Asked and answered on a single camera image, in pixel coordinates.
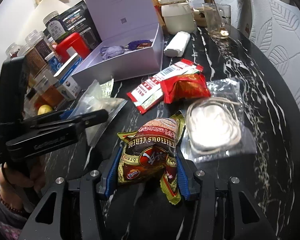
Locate clear zip bag with contents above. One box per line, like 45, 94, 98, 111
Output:
69, 79, 127, 147

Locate nutritious cereal snack bag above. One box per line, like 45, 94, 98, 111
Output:
117, 111, 185, 205

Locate clear bag with string coil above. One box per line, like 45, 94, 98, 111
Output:
180, 78, 257, 164

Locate lavender cloth pouch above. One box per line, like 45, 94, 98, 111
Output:
100, 46, 125, 60

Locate red white sachet packet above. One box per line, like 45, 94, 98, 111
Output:
126, 58, 205, 115

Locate red snack packet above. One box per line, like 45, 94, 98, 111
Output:
160, 73, 211, 104

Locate purple fuzzy tassel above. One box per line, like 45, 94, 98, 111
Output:
124, 40, 152, 50

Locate small brown snack bar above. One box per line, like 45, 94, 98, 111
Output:
136, 42, 152, 49

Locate person's left hand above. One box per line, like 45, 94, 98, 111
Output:
0, 164, 45, 210

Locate yellow lemon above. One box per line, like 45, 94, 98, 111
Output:
37, 105, 53, 115

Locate blue white carton box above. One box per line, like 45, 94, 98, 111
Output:
54, 53, 82, 101

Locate glass jar amber liquid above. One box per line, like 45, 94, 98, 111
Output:
34, 75, 64, 108

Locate small blue white bottle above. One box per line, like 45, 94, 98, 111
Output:
45, 52, 62, 73

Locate plastic jar brown contents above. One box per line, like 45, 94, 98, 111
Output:
17, 44, 46, 77

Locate red plastic stool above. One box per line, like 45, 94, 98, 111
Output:
55, 33, 90, 63

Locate plastic jar red contents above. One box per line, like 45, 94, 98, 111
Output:
5, 42, 21, 59

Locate dark tea jar white label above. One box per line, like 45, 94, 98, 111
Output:
43, 11, 68, 44

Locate black snack pouch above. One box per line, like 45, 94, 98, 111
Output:
60, 1, 102, 50

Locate white foam board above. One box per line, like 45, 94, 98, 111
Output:
17, 0, 70, 44

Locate lavender open gift box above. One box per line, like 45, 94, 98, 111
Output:
72, 0, 164, 89

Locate white rolled towel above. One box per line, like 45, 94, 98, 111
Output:
164, 31, 191, 57

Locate cream ceramic lidded jar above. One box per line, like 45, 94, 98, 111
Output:
158, 0, 195, 35

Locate beige ceramic bowl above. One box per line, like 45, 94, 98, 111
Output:
193, 8, 207, 27

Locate clear drinking glass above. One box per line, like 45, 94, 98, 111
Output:
203, 3, 231, 39

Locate far white quilted chair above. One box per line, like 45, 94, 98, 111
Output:
215, 0, 252, 37

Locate white quilted chair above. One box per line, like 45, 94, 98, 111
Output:
215, 0, 252, 37
249, 0, 300, 110

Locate near white quilted chair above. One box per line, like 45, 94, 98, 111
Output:
249, 0, 300, 110

